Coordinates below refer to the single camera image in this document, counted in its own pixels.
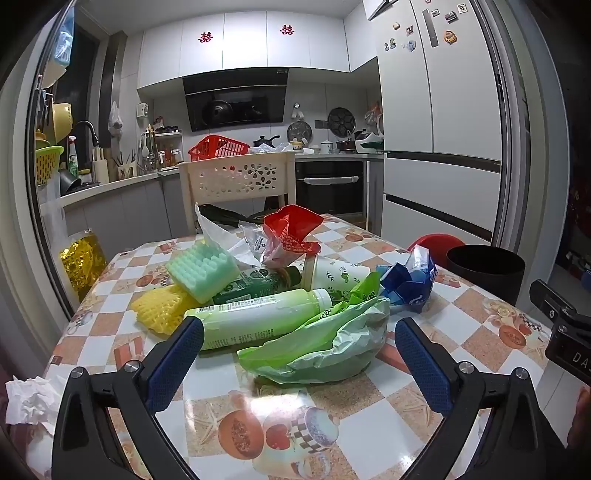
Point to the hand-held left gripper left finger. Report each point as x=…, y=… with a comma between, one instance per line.
x=178, y=369

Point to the black range hood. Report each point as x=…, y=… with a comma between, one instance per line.
x=235, y=99

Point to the white spray bottle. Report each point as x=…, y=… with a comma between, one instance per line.
x=73, y=159

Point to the white plastic bag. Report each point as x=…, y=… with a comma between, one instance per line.
x=217, y=240

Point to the black built-in oven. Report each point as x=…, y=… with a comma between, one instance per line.
x=330, y=184

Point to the black bag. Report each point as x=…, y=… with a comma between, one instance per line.
x=221, y=214

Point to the green plastic bag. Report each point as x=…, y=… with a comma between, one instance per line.
x=323, y=357

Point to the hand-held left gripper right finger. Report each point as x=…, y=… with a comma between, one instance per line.
x=422, y=369

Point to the white leaf print paper cup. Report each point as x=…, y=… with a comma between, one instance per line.
x=337, y=277

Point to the red paper decoration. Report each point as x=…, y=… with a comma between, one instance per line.
x=286, y=30
x=205, y=37

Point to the white knife block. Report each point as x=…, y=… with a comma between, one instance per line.
x=100, y=168

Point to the white upper cabinets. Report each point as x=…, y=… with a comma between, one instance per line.
x=244, y=46

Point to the person's right hand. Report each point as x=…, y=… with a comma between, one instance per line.
x=582, y=410

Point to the black trash bin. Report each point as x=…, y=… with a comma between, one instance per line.
x=485, y=274

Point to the white green kitchen appliance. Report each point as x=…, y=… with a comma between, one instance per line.
x=371, y=142

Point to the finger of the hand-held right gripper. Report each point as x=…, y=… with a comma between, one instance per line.
x=547, y=297

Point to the light green plastic bottle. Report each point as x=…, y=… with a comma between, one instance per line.
x=258, y=318

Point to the crumpled blue package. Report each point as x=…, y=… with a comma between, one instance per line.
x=411, y=286

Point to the mint green wavy sponge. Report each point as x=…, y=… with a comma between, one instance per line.
x=203, y=272

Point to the red plastic stool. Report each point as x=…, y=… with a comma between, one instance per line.
x=434, y=242

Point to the clear printed plastic bag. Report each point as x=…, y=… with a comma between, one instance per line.
x=256, y=244

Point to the white refrigerator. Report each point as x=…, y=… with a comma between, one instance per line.
x=438, y=92

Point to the beige cutout plastic chair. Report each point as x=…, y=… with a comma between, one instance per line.
x=235, y=177

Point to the red plastic basket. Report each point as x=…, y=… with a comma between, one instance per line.
x=217, y=148

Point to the black kitchen faucet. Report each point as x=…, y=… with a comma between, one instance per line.
x=87, y=127

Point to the yellow colander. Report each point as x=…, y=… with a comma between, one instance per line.
x=62, y=122

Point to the crumpled white tissue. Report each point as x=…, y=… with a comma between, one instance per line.
x=32, y=401

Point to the grey sliding door frame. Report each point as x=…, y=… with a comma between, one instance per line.
x=521, y=115

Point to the gold foil bag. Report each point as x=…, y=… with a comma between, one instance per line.
x=83, y=265

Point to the dark hanging mould pan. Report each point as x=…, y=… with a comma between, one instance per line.
x=340, y=121

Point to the grey hanging steamer plate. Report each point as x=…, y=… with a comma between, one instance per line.
x=300, y=133

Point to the dark green bottle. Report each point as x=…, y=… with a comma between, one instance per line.
x=249, y=285

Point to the hanging clear plastic bag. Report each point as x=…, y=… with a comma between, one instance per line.
x=115, y=120

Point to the red plastic bag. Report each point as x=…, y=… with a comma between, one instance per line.
x=291, y=230

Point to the green plastic colander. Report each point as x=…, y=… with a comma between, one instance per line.
x=46, y=164

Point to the yellow wavy sponge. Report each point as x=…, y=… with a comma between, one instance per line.
x=157, y=307

